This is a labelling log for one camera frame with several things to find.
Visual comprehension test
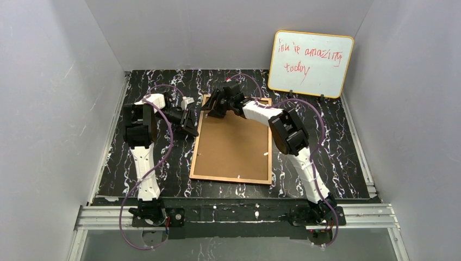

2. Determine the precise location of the brown frame backing board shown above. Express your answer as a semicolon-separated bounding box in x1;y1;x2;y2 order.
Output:
194;98;270;181

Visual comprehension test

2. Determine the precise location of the black wooden picture frame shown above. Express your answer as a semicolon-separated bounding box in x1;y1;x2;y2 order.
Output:
189;94;273;185

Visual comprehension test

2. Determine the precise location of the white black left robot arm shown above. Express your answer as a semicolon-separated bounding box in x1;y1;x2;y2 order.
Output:
122;93;198;201

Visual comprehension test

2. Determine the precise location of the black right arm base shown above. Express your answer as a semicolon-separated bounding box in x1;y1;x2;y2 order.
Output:
287;206;347;228

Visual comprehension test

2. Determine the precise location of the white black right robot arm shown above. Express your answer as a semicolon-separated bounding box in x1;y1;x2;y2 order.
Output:
201;82;336;216

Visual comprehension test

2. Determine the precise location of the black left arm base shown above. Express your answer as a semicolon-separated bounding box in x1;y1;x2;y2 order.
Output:
128;198;185;228

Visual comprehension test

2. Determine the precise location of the whiteboard with red writing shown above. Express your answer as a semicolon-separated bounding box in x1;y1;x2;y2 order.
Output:
267;30;354;98

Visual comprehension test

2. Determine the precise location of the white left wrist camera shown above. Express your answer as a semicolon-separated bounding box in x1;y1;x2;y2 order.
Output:
180;96;195;110

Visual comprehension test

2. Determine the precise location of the aluminium mounting rail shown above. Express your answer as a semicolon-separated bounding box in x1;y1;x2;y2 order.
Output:
68;198;409;260

